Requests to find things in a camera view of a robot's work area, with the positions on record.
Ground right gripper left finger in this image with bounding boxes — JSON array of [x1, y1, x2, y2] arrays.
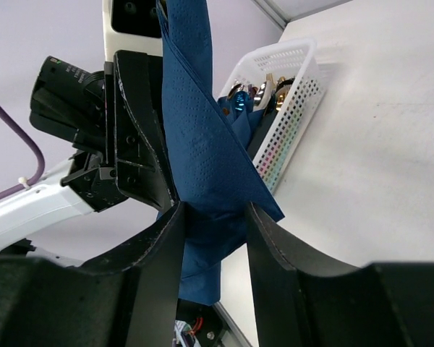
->
[[0, 203, 185, 346]]

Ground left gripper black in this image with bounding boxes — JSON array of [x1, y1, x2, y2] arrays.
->
[[30, 51, 177, 213]]

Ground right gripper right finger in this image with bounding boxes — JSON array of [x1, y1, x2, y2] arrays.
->
[[246, 204, 434, 346]]

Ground dark blue paper napkin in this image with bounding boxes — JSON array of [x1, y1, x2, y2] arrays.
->
[[157, 1, 284, 306]]

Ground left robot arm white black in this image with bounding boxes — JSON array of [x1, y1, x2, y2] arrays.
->
[[0, 51, 178, 254]]

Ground rolled blue napkin bundles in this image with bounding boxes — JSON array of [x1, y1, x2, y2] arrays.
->
[[217, 92, 265, 149]]

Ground gold spoons in bin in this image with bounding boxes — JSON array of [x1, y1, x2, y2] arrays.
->
[[224, 73, 294, 113]]

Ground white plastic bin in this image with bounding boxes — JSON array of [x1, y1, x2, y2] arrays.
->
[[219, 38, 326, 192]]

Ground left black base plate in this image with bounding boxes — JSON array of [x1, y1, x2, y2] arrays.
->
[[173, 299, 229, 347]]

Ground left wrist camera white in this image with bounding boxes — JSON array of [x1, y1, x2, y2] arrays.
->
[[102, 0, 163, 63]]

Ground left aluminium frame post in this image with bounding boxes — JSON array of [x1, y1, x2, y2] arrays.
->
[[252, 0, 351, 30]]

